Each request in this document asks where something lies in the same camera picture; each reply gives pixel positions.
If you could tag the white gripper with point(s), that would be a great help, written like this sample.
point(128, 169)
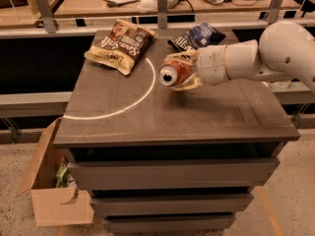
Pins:
point(212, 65)

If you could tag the red coke can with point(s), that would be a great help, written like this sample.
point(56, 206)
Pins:
point(173, 73)

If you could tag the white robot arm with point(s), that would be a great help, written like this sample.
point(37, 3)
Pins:
point(285, 51)

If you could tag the blue chip bag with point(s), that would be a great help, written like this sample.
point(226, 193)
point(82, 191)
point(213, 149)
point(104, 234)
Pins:
point(197, 37)

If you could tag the brown sea salt chip bag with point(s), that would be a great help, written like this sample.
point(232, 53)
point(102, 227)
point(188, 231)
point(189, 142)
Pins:
point(122, 48)

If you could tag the grey drawer cabinet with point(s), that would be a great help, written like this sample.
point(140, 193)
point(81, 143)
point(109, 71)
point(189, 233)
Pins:
point(154, 159)

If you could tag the green bag in box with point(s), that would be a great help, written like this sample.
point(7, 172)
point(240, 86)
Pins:
point(61, 176)

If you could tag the open cardboard box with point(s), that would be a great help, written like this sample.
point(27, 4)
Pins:
point(53, 206)

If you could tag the middle metal bracket post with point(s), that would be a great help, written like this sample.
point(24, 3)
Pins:
point(162, 14)

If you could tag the metal bracket post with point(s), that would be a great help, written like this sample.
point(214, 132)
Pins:
point(46, 16)
point(162, 14)
point(273, 13)

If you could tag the right metal bracket post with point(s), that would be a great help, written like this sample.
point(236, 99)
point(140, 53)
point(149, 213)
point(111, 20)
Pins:
point(273, 13)

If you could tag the left metal bracket post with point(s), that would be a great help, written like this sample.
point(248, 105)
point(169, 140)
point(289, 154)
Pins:
point(46, 16)

